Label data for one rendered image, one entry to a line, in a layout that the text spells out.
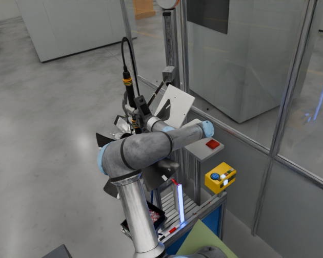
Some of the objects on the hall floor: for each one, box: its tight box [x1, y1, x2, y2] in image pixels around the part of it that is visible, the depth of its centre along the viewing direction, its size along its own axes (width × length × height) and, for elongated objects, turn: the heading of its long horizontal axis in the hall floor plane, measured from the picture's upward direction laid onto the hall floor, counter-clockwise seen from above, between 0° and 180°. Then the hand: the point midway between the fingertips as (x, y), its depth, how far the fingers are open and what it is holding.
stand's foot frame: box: [158, 191, 199, 238], centre depth 236 cm, size 62×46×8 cm
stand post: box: [169, 148, 185, 214], centre depth 209 cm, size 4×9×115 cm, turn 44°
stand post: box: [150, 188, 166, 230], centre depth 207 cm, size 4×9×91 cm, turn 44°
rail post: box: [217, 200, 227, 242], centre depth 187 cm, size 4×4×78 cm
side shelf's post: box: [194, 157, 200, 206], centre depth 227 cm, size 4×4×83 cm
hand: (129, 103), depth 131 cm, fingers closed on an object, 4 cm apart
